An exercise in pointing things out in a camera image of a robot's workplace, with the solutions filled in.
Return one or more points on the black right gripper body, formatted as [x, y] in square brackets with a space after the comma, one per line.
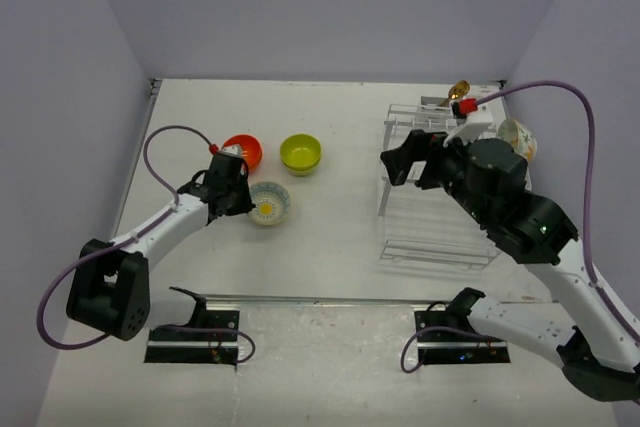
[444, 166]

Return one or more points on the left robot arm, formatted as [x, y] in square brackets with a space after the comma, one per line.
[110, 291]

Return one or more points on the yellow floral white bowl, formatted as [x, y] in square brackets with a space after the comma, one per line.
[519, 137]

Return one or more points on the gold spoon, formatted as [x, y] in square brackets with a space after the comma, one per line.
[459, 90]

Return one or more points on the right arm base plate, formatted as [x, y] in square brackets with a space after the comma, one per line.
[452, 348]

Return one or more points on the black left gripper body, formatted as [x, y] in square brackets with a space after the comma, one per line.
[239, 195]

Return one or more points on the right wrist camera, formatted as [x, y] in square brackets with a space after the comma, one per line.
[476, 118]

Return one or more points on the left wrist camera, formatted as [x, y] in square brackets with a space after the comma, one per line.
[232, 152]

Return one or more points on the teal patterned white bowl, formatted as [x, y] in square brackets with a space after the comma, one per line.
[272, 203]

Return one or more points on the orange bowl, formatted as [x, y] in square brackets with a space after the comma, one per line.
[244, 140]
[253, 156]

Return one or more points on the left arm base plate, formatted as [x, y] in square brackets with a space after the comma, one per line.
[171, 347]

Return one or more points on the green bowl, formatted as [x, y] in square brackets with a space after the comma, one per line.
[300, 161]
[301, 140]

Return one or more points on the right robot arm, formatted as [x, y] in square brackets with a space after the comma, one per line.
[486, 178]

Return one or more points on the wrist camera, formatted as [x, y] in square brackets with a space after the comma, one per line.
[476, 118]
[232, 152]

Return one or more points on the white wire dish rack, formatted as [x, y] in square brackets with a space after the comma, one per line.
[426, 227]

